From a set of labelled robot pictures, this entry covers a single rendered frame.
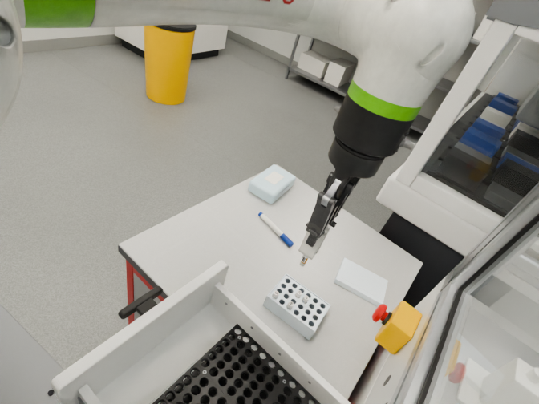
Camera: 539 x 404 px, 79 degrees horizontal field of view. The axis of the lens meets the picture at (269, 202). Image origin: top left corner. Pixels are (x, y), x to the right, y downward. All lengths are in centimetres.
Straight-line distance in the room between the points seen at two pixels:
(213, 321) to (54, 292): 116
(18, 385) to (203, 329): 28
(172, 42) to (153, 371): 258
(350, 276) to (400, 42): 63
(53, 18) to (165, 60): 266
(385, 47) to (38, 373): 68
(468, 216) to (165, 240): 83
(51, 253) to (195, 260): 114
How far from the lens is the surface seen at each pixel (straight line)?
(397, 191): 111
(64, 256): 183
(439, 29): 39
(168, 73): 300
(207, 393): 52
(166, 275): 78
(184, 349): 61
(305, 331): 74
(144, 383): 59
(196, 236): 86
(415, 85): 41
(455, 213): 109
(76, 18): 32
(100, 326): 160
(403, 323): 69
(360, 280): 89
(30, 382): 69
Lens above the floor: 139
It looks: 39 degrees down
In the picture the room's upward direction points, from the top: 19 degrees clockwise
